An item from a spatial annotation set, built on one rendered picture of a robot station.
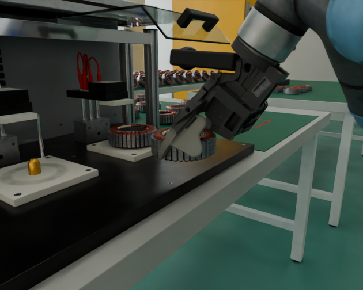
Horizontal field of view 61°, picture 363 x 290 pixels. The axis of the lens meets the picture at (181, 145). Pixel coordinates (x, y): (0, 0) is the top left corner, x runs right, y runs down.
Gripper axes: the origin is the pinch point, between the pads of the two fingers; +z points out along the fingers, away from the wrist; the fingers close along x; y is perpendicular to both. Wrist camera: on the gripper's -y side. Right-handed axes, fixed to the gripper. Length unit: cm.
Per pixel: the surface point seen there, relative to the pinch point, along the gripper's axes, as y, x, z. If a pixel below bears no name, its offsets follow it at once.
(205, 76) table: -114, 245, 80
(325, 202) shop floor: 46, 177, 69
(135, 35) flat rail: -35.4, 20.9, -0.8
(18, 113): -23.2, -14.8, 9.0
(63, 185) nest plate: -7.5, -15.3, 11.2
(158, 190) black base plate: 3.7, -7.2, 4.5
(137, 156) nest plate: -7.6, 1.9, 10.8
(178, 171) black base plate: 1.6, 1.8, 6.0
